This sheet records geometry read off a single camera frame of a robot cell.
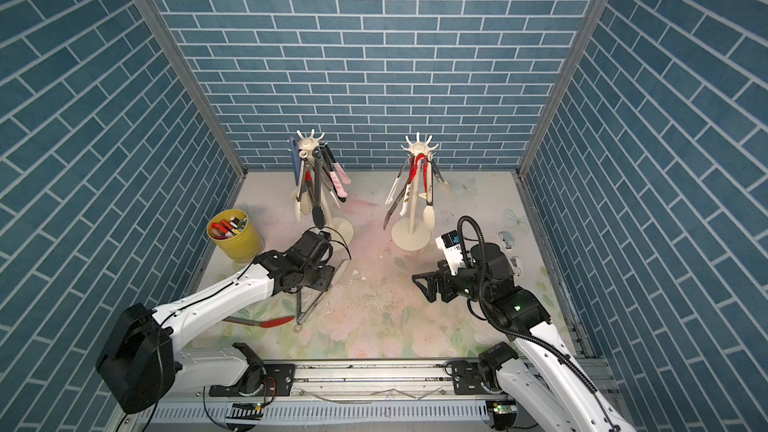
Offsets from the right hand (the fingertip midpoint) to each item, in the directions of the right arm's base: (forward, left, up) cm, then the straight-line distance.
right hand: (430, 272), depth 72 cm
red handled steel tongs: (+18, +33, +13) cm, 39 cm away
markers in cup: (+12, +62, -6) cm, 63 cm away
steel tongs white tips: (-7, +34, -18) cm, 39 cm away
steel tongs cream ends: (+14, +1, +4) cm, 15 cm away
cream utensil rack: (+23, +4, -18) cm, 30 cm away
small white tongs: (+16, +7, +10) cm, 20 cm away
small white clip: (+23, -27, -18) cm, 40 cm away
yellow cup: (+8, +55, -10) cm, 56 cm away
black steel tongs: (+13, +31, +5) cm, 34 cm away
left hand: (+3, +27, -12) cm, 30 cm away
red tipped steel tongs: (-10, +44, -17) cm, 48 cm away
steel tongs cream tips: (+17, +35, +5) cm, 39 cm away
